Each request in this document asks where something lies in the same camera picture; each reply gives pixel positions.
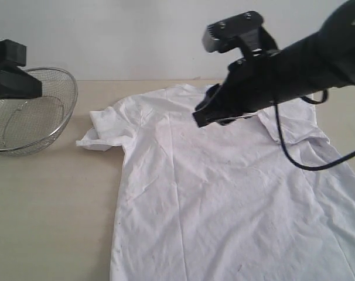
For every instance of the metal mesh basket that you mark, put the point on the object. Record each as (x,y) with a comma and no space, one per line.
(29,126)

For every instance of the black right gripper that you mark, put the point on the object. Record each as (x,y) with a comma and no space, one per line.
(251,85)

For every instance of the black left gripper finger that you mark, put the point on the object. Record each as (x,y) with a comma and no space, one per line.
(13,52)
(15,83)

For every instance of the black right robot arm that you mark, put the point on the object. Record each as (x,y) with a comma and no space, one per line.
(321,61)

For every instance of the white t-shirt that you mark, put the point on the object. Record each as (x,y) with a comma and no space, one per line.
(219,202)

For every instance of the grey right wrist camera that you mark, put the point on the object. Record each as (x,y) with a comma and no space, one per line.
(245,29)

